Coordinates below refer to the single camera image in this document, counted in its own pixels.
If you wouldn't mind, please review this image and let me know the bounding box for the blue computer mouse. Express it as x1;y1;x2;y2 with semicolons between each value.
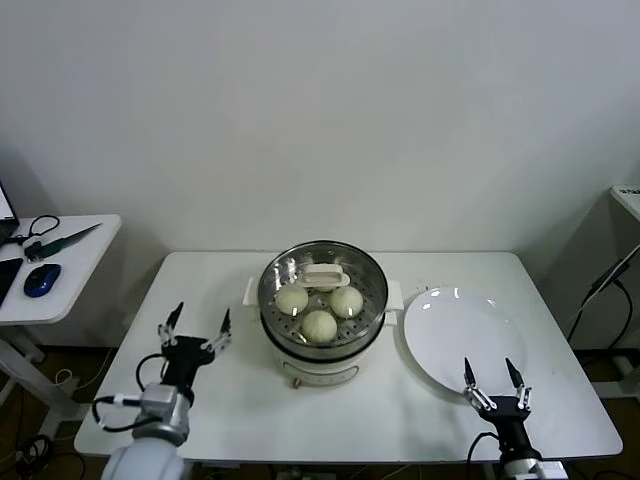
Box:
23;263;62;300

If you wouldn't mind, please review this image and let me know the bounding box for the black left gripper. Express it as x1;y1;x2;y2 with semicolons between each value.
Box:
158;301;234;389

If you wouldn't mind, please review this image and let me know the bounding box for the steel steamer basket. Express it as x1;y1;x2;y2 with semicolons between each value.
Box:
243;239;404;359

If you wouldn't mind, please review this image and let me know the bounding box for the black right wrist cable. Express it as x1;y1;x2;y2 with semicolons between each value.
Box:
467;432;502;480

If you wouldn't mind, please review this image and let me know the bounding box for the open laptop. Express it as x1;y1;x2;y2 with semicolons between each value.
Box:
0;184;20;246

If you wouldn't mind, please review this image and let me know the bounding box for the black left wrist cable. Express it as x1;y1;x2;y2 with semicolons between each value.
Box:
91;352;174;434

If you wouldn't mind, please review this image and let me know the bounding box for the white electric cooker base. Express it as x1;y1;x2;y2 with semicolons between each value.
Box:
243;279;404;390

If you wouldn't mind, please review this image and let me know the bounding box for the green pointed strip tool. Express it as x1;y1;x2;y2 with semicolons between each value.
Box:
22;223;104;262

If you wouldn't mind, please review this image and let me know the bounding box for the white round plate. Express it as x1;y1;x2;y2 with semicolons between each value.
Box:
402;284;528;399

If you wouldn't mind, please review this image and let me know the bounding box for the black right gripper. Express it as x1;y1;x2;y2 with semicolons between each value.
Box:
462;356;544;462

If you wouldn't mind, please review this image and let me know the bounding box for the black flat phone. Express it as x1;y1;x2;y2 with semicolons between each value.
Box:
0;257;24;307

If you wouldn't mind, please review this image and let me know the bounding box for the cable with grey adapter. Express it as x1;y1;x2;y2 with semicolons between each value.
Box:
569;243;640;351

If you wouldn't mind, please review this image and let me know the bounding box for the white floor cable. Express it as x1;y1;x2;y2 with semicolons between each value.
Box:
53;344;116;390

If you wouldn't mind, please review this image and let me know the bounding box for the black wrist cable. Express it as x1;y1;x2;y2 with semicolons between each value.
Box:
467;432;502;480
91;352;174;434

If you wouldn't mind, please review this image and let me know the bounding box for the black floor cable bundle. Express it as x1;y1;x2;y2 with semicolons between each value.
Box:
0;433;89;480

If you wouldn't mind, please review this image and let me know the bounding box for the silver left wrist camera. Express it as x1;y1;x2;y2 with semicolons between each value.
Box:
140;383;182;419

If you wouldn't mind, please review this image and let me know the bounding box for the black looped cable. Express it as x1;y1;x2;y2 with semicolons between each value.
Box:
9;214;60;246

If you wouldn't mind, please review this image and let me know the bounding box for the round glass lid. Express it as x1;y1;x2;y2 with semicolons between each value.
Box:
258;239;389;351

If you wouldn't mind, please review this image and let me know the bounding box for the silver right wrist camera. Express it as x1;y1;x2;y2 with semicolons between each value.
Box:
532;459;570;480

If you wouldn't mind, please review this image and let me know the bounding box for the white side desk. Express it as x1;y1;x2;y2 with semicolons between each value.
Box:
0;214;123;436

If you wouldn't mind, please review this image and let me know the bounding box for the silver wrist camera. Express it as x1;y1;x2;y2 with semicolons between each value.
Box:
532;459;570;480
140;383;182;419

